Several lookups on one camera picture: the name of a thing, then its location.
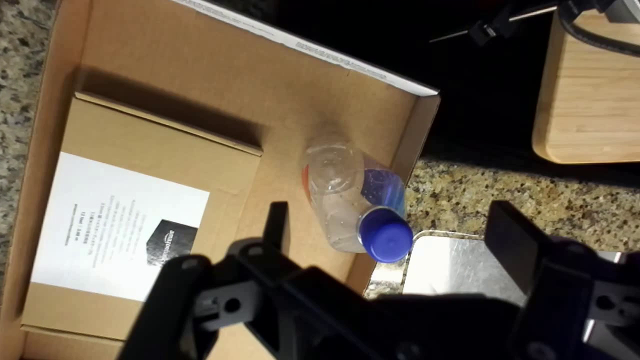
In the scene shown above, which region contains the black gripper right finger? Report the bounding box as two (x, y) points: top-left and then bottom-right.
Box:
(484, 200), (552, 299)

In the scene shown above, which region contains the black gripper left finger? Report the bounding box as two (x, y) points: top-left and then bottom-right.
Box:
(262, 202), (290, 254)

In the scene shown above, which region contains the brown box with white label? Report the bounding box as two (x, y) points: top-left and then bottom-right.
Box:
(22, 92), (262, 340)

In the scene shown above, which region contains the wooden cutting board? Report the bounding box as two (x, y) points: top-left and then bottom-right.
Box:
(533, 18), (640, 164)

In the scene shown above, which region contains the shallow cardboard tray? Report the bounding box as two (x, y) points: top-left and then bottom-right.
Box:
(0, 0), (440, 360)

